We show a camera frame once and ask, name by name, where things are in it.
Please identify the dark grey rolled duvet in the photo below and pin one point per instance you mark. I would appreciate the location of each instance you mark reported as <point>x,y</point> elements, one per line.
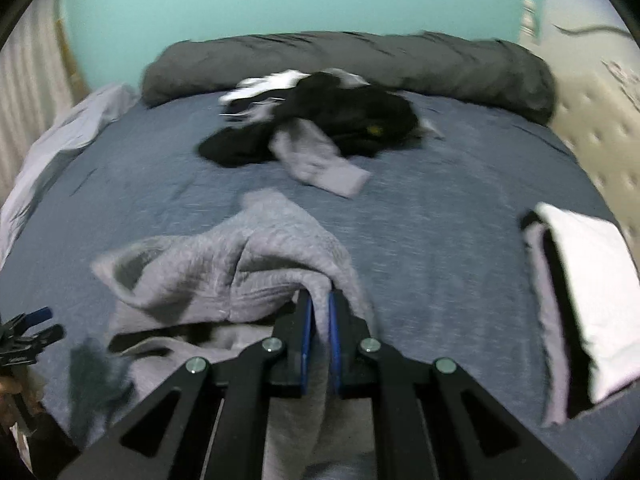
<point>350,60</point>

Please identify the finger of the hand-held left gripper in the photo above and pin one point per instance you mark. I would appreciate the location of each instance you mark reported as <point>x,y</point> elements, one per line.
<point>35,316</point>
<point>47,334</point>

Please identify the grey quilted garment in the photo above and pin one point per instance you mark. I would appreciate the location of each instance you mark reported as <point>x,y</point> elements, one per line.
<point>320,160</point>

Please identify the grey knit sweater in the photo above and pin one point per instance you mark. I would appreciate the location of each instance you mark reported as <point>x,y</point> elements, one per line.
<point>200,270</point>

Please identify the pale curtain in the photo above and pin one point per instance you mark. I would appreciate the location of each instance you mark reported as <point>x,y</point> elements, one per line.
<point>30,70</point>

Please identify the lavender crumpled sheet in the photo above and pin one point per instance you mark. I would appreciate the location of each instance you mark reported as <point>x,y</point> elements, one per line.
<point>65,135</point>

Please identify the bed with blue sheet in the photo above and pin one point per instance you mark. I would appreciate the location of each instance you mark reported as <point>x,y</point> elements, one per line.
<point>440,210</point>

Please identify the black white striped garment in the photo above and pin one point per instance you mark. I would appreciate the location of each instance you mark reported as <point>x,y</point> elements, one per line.
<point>255,90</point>

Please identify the white folded garment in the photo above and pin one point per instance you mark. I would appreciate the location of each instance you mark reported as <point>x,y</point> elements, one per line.
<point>595,285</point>

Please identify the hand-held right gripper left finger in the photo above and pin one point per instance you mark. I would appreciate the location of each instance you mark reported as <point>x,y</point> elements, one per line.
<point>306,345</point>

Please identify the beige tufted headboard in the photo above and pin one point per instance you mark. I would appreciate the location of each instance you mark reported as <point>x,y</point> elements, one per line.
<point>595,110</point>

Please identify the pile of dark clothes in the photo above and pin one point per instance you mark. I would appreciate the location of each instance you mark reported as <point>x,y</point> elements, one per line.
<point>345,105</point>

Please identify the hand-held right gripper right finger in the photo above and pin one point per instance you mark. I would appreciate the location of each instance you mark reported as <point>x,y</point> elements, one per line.
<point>334,350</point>

